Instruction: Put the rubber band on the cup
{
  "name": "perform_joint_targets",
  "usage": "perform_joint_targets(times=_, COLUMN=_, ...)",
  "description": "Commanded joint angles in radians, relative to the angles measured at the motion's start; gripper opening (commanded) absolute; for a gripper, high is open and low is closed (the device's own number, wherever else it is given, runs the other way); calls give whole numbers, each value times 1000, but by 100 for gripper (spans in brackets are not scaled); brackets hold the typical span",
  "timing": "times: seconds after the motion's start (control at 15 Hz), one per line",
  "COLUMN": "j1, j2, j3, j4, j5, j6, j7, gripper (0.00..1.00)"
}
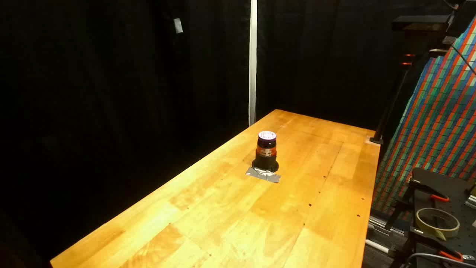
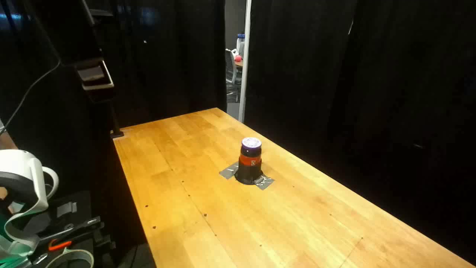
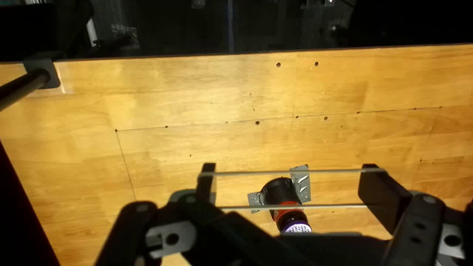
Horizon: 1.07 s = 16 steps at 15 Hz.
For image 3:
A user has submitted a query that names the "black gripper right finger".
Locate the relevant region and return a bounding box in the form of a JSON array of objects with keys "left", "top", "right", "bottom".
[{"left": 357, "top": 162, "right": 473, "bottom": 266}]

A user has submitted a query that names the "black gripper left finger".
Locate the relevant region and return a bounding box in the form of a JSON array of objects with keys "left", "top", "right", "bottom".
[{"left": 95, "top": 161, "right": 297, "bottom": 266}]

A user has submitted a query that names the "thin clear rubber band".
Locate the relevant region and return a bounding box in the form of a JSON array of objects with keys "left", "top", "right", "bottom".
[{"left": 198, "top": 167, "right": 388, "bottom": 211}]

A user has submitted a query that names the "black and red cup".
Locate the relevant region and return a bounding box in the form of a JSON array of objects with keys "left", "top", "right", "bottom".
[{"left": 260, "top": 176, "right": 314, "bottom": 236}]

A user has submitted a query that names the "grey metal base plate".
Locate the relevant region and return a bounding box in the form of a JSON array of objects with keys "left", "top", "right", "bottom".
[{"left": 247, "top": 164, "right": 314, "bottom": 214}]

